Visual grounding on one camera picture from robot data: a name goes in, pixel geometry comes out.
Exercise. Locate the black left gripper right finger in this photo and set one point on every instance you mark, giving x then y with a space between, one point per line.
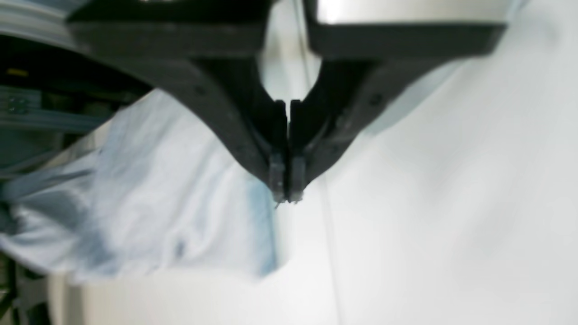
370 52

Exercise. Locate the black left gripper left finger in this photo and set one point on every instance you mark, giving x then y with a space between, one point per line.
204 54

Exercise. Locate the grey T-shirt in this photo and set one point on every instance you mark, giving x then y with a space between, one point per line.
151 190

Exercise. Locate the aluminium table frame rail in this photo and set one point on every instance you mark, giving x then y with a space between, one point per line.
46 84

